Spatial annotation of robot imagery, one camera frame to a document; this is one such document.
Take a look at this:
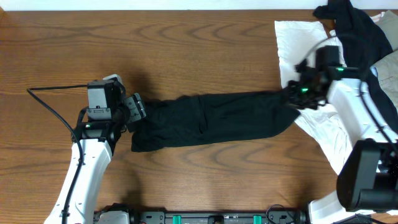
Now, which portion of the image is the black Sytrogen t-shirt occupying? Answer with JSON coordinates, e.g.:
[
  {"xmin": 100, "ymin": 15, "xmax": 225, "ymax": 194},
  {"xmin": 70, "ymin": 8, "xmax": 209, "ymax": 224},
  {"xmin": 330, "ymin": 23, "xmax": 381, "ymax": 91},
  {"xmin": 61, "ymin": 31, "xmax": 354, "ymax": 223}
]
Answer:
[{"xmin": 131, "ymin": 91, "xmax": 300, "ymax": 152}]

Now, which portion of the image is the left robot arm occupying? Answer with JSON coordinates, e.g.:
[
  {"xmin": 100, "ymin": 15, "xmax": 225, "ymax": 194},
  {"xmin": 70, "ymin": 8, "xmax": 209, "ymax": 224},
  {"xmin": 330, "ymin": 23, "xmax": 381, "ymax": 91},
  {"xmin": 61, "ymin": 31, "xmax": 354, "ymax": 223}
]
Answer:
[{"xmin": 46, "ymin": 74, "xmax": 146, "ymax": 223}]

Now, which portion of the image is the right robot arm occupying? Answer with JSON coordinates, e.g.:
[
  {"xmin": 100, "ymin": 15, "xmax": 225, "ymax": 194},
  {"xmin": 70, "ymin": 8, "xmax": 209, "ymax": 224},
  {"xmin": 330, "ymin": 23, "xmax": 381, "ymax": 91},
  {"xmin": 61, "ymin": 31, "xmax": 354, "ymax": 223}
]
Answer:
[{"xmin": 283, "ymin": 45, "xmax": 397, "ymax": 223}]

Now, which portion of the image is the white shirt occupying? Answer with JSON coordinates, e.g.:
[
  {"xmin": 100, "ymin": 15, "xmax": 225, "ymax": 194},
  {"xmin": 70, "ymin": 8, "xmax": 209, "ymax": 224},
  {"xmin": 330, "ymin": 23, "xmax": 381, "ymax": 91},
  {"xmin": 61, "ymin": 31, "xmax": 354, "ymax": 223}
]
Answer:
[{"xmin": 274, "ymin": 11, "xmax": 398, "ymax": 216}]

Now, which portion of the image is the dark navy garment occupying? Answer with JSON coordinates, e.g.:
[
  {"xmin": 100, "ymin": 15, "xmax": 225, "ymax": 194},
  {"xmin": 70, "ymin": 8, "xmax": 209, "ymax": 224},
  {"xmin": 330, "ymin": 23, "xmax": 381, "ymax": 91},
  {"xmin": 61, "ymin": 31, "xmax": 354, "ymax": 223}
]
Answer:
[{"xmin": 313, "ymin": 0, "xmax": 397, "ymax": 132}]

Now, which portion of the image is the grey garment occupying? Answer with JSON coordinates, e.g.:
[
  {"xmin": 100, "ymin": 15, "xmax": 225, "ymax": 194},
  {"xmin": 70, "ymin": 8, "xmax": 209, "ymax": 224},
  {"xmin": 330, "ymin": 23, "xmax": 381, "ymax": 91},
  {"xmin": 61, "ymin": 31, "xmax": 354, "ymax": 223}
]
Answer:
[{"xmin": 371, "ymin": 11, "xmax": 398, "ymax": 108}]

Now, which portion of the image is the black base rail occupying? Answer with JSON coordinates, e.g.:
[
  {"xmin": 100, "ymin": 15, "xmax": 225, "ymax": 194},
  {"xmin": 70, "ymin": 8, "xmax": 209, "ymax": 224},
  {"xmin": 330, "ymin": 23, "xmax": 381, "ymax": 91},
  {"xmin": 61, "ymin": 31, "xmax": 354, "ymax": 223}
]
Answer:
[{"xmin": 93, "ymin": 203, "xmax": 311, "ymax": 224}]

